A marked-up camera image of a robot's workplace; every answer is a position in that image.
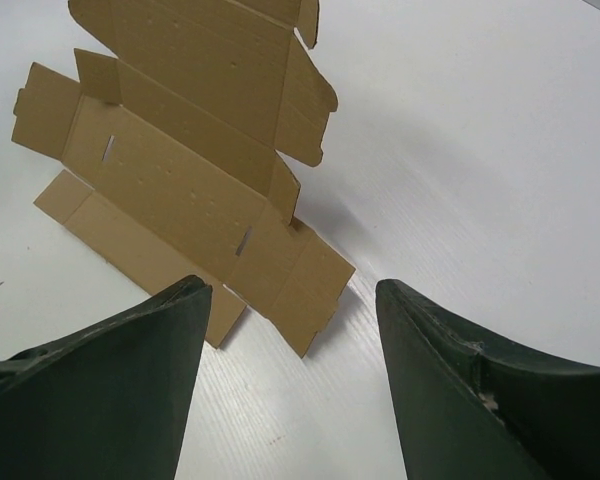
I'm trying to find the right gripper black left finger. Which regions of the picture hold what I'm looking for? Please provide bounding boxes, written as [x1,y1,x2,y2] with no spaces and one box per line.
[0,275,213,479]

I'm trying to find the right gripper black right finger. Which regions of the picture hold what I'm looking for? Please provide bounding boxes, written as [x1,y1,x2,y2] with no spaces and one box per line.
[375,279,600,479]

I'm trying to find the brown cardboard box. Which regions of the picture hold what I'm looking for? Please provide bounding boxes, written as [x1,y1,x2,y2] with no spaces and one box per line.
[12,1,354,355]

